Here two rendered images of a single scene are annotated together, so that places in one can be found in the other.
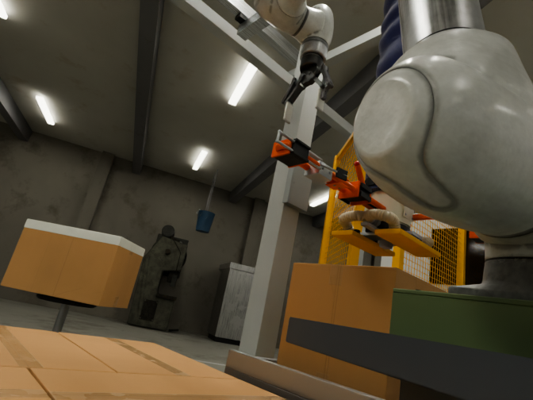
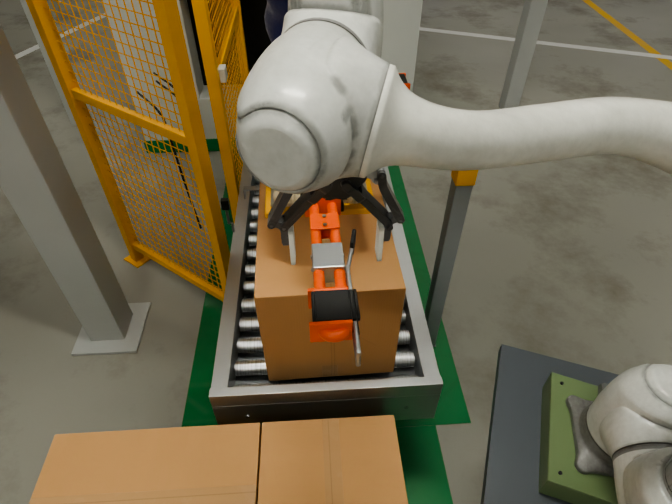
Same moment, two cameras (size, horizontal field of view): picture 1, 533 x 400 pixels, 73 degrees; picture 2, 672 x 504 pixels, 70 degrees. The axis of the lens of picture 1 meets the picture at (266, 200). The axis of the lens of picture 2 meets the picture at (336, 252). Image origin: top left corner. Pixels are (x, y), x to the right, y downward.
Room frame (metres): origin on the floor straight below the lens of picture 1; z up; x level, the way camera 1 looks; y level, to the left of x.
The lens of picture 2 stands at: (0.67, 0.39, 1.89)
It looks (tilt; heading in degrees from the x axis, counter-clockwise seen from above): 43 degrees down; 306
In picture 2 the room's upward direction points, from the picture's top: straight up
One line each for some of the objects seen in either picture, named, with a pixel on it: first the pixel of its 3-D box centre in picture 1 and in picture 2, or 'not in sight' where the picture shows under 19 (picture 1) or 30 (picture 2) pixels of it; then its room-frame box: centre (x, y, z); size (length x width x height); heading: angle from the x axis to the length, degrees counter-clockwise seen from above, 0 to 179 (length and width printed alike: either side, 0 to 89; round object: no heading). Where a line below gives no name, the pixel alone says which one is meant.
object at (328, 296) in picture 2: (289, 153); (329, 313); (1.00, -0.04, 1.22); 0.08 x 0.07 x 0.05; 131
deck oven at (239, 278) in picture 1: (243, 305); not in sight; (9.61, 0.03, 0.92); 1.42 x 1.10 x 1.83; 107
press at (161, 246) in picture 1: (165, 276); not in sight; (9.00, 2.00, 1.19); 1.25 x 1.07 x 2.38; 107
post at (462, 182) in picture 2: not in sight; (443, 268); (1.13, -0.97, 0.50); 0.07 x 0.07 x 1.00; 40
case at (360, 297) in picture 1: (378, 338); (324, 266); (1.38, -0.50, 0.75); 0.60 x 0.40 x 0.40; 131
